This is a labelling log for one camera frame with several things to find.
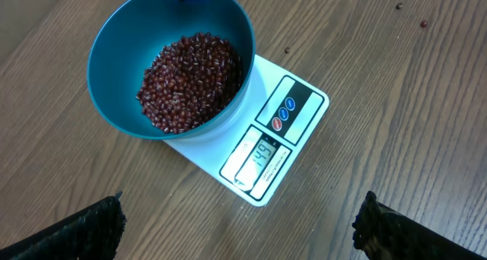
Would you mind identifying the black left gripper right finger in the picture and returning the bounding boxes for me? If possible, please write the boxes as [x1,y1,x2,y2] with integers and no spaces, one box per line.
[352,191,486,260]

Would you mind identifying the red beans in bowl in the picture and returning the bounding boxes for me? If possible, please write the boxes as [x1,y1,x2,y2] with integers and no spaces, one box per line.
[136,33,244,135]

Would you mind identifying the teal metal bowl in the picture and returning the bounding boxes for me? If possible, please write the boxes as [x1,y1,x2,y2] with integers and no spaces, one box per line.
[87,0,256,140]

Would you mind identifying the white digital kitchen scale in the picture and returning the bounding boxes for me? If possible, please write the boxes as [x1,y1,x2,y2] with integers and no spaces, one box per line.
[167,55,329,207]

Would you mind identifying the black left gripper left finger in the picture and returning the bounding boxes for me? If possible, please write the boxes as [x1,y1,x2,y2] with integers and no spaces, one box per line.
[1,192,126,260]

